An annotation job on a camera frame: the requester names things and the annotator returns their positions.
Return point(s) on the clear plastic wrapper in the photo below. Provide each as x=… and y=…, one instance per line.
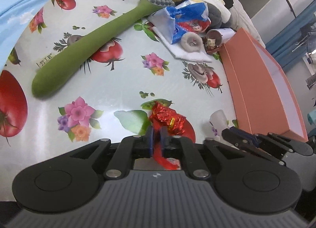
x=218, y=122

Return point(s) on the blue white plastic bag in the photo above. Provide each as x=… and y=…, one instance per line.
x=174, y=21

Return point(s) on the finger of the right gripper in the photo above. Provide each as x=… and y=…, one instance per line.
x=242, y=131
x=238, y=141

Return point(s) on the white cylindrical can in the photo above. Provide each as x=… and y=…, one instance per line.
x=221, y=35

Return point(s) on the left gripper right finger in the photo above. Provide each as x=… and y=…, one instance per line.
x=183, y=149

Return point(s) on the small brown figurine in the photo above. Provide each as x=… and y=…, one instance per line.
x=210, y=45

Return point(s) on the orange cardboard box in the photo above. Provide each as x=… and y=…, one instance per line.
x=262, y=96

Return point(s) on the blue curtain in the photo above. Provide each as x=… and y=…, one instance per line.
x=295, y=40

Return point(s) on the large grey penguin plush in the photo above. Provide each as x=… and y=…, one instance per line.
x=216, y=10

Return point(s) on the red foil wrapper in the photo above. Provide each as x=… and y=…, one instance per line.
x=165, y=117

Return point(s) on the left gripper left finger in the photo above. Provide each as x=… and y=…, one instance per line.
x=130, y=149

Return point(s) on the white folded cloth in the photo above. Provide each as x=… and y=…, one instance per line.
x=179, y=53

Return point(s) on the green plush lotus stem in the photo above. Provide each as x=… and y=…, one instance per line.
x=56, y=72

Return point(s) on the fruit print plastic sheet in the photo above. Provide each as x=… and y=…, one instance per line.
x=107, y=96

